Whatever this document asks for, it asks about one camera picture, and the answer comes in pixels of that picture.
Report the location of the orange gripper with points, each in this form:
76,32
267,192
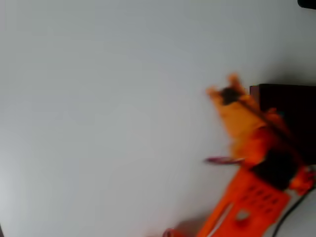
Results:
236,111

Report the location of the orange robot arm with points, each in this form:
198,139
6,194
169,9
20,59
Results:
256,207

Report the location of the dark brown open box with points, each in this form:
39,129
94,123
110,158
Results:
293,103

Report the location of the black object at edge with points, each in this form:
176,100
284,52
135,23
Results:
308,3

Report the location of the pale orange camera mount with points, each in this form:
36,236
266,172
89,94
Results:
237,118

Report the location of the small black camera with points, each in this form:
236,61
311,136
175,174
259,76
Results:
229,96

